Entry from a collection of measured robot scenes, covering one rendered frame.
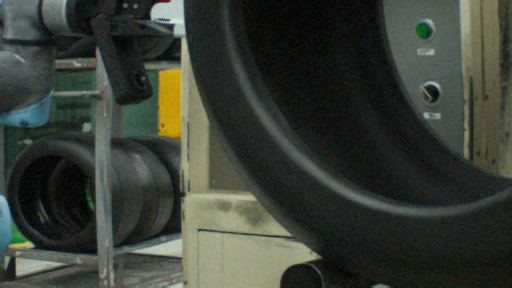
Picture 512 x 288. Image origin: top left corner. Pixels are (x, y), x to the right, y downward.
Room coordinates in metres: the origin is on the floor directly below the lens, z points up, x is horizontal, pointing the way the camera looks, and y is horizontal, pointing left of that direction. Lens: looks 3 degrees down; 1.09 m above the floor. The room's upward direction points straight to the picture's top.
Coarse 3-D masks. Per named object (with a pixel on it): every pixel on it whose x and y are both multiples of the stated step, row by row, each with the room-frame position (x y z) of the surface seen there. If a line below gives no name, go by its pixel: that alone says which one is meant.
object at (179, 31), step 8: (176, 0) 1.32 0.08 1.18; (152, 8) 1.34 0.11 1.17; (160, 8) 1.33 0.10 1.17; (168, 8) 1.33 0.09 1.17; (176, 8) 1.32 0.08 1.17; (152, 16) 1.34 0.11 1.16; (160, 16) 1.33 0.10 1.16; (168, 16) 1.33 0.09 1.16; (176, 16) 1.32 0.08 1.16; (176, 32) 1.31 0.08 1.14; (184, 32) 1.31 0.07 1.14
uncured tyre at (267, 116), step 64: (192, 0) 1.18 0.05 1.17; (256, 0) 1.32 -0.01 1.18; (320, 0) 1.40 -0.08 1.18; (192, 64) 1.22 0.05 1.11; (256, 64) 1.30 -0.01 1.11; (320, 64) 1.39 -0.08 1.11; (384, 64) 1.38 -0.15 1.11; (256, 128) 1.13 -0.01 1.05; (320, 128) 1.35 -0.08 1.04; (384, 128) 1.38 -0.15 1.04; (256, 192) 1.17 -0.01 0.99; (320, 192) 1.09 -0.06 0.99; (384, 192) 1.33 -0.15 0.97; (448, 192) 1.33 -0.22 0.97; (384, 256) 1.06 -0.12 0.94; (448, 256) 1.02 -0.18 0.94
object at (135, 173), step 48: (0, 48) 5.01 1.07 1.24; (96, 48) 4.93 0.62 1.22; (144, 48) 5.32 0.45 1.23; (96, 96) 4.76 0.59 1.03; (0, 144) 5.00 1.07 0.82; (48, 144) 4.98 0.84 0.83; (96, 144) 4.79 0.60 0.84; (144, 144) 5.71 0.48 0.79; (0, 192) 5.00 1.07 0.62; (48, 192) 5.32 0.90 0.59; (96, 192) 4.79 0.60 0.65; (144, 192) 5.25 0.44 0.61; (48, 240) 4.98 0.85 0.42; (96, 240) 4.90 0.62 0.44; (144, 240) 5.74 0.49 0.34
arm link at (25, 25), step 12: (0, 0) 1.47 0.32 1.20; (12, 0) 1.45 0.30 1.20; (24, 0) 1.44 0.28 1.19; (36, 0) 1.43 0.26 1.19; (0, 12) 1.47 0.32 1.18; (12, 12) 1.45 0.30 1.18; (24, 12) 1.44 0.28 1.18; (36, 12) 1.43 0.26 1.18; (0, 24) 1.48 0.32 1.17; (12, 24) 1.45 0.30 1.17; (24, 24) 1.45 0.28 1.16; (36, 24) 1.44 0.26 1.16; (12, 36) 1.45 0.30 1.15; (24, 36) 1.45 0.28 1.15; (36, 36) 1.45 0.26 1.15; (48, 36) 1.46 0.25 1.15
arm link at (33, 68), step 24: (24, 48) 1.45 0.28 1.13; (48, 48) 1.46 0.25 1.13; (0, 72) 1.41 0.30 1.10; (24, 72) 1.44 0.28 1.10; (48, 72) 1.47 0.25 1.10; (0, 96) 1.42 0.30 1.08; (24, 96) 1.45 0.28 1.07; (48, 96) 1.48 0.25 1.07; (0, 120) 1.47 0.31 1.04; (24, 120) 1.46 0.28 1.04
